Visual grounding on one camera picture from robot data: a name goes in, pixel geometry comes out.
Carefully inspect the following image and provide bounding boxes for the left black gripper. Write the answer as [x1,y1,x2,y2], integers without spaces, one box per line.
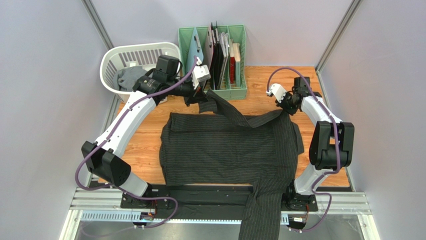
[167,75,209,107]

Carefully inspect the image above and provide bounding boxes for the black pinstriped long sleeve shirt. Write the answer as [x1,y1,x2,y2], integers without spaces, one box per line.
[159,91,304,240]

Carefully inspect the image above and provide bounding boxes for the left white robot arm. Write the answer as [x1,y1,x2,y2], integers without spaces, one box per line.
[76,55,211,199]

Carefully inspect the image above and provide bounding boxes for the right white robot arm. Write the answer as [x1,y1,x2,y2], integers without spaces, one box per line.
[269,77,355,208]

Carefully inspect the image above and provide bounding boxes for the mauve clipboard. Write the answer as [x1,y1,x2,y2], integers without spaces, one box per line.
[204,22,216,90]

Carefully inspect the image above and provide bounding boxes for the red book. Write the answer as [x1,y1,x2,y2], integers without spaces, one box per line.
[228,38,236,84]

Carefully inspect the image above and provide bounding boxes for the blue clipboard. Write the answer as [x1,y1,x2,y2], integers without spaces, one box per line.
[185,27,204,73]

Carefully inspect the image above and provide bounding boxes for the black folder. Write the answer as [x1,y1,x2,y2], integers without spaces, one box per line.
[210,22,223,90]

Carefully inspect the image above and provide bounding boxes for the green file organizer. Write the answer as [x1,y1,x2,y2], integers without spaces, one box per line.
[177,24,248,100]

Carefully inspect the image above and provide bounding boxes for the green spine book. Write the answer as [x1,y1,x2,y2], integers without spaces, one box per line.
[232,42,242,87]

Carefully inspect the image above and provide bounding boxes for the grey notebook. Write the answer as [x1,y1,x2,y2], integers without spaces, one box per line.
[216,32,229,90]

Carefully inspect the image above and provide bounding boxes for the white laundry basket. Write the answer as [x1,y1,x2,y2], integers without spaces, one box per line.
[99,42,183,103]

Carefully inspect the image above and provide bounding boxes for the grey shirt in basket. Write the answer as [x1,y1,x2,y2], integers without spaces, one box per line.
[113,66,147,92]

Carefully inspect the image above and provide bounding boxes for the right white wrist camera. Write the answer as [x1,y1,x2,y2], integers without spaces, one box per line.
[266,83,288,103]

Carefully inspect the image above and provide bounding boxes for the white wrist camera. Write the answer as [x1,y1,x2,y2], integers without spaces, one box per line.
[192,65,211,89]
[266,83,288,103]

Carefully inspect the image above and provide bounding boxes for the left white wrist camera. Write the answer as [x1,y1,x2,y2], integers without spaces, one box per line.
[192,65,211,89]

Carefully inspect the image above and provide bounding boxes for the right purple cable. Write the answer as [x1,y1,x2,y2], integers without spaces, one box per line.
[266,66,342,233]

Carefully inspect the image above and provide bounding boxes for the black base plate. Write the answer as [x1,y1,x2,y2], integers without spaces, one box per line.
[120,184,319,221]

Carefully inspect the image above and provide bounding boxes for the aluminium rail frame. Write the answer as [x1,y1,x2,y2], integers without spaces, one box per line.
[59,188,379,240]

